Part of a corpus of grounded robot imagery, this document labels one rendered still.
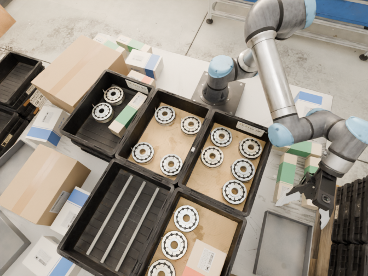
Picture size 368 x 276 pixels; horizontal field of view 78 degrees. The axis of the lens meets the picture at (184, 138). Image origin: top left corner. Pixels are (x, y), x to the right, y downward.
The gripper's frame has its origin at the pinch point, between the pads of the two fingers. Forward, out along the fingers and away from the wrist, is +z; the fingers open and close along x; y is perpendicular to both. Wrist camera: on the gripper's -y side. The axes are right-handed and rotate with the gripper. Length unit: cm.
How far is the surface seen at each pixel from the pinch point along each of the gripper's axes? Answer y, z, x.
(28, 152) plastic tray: 6, 44, 125
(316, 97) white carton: 69, -33, 1
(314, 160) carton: 47.0, -6.9, -8.5
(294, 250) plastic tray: 20.8, 26.4, -14.7
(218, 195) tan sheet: 14.6, 15.8, 25.1
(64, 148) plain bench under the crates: 14, 36, 109
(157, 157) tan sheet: 16, 15, 57
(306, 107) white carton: 63, -27, 4
